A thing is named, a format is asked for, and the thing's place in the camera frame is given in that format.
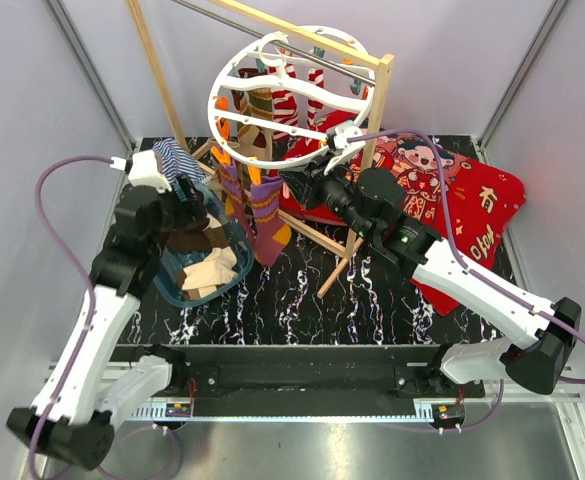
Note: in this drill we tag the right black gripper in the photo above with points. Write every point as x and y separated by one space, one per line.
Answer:
300 181

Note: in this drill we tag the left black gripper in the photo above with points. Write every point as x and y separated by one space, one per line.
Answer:
192 208

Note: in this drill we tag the purple striped sock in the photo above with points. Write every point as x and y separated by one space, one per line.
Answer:
235 201

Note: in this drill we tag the orange clothes peg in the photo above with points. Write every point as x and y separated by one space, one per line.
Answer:
221 156
254 174

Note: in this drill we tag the white round sock hanger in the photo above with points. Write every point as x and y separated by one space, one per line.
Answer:
263 66

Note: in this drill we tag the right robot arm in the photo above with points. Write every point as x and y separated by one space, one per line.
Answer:
536 334

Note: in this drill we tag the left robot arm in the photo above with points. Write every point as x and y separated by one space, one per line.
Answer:
73 419

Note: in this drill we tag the pile of socks in basket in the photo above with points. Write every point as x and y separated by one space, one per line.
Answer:
212 261

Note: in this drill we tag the blue striped cloth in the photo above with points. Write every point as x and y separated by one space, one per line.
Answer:
175 163

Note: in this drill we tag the blue plastic basket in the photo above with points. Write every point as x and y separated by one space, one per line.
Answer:
173 264

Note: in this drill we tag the brown beige striped sock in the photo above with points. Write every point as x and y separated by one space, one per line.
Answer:
253 140

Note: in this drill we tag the red cartoon blanket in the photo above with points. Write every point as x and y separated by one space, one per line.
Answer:
481 199

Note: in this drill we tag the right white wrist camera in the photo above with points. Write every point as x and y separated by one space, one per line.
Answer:
343 143

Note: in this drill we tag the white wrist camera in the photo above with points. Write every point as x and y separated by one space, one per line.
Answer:
142 169
343 143

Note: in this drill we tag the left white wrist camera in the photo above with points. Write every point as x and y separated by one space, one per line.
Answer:
142 169

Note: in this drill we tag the wooden clothes rack frame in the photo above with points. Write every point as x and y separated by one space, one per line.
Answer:
351 50

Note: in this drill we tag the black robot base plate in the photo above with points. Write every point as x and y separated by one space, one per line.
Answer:
303 383

